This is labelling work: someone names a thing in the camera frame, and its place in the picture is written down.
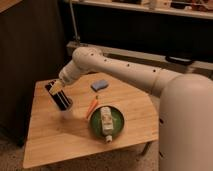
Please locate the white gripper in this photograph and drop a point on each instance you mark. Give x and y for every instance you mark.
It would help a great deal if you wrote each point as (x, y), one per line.
(67, 76)

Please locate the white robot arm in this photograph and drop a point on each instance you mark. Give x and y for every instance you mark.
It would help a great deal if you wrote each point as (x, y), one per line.
(185, 107)

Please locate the translucent plastic cup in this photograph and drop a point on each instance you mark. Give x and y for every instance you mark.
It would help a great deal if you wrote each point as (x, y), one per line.
(67, 110)

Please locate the orange carrot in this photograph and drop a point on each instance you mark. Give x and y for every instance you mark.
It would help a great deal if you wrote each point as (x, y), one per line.
(92, 106)

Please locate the blue sponge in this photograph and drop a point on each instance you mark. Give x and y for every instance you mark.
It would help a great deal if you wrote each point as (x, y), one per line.
(98, 85)

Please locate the wooden table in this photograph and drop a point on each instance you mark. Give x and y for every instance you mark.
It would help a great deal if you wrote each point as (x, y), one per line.
(52, 139)

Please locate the green plate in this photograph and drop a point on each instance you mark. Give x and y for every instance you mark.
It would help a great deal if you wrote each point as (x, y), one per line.
(96, 126)

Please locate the white squeeze bottle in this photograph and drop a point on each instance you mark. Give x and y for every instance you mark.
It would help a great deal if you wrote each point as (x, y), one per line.
(107, 123)

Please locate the metal shelf rack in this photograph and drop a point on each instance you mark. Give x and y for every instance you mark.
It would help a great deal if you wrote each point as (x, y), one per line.
(144, 33)

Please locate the black handle on shelf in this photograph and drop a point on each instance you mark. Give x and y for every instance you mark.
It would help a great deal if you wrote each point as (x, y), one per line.
(179, 61)

